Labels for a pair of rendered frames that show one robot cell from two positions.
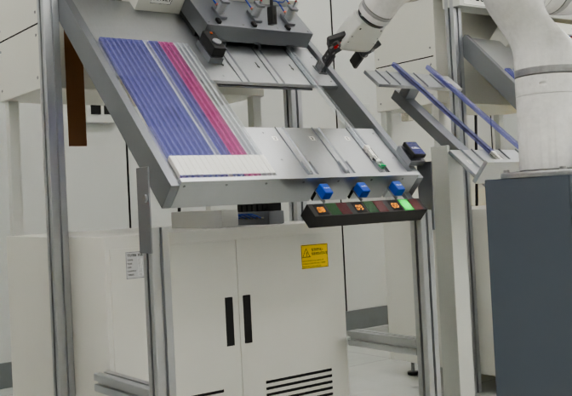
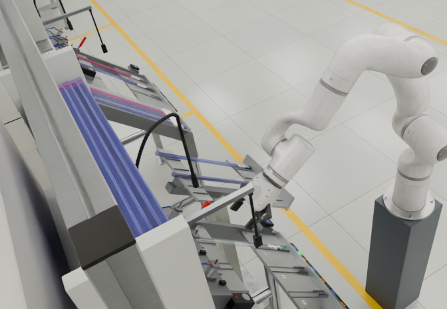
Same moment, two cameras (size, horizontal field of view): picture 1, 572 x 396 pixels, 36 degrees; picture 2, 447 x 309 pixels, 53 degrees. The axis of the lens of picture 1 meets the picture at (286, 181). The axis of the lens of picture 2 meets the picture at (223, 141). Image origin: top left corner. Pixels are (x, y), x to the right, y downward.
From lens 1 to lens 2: 2.60 m
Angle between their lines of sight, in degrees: 80
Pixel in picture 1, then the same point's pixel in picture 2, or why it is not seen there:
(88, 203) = not seen: outside the picture
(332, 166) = (302, 278)
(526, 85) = (426, 182)
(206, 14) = (215, 288)
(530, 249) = (423, 235)
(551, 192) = (435, 213)
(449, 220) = not seen: hidden behind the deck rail
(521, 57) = (426, 173)
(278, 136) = (300, 298)
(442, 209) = not seen: hidden behind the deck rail
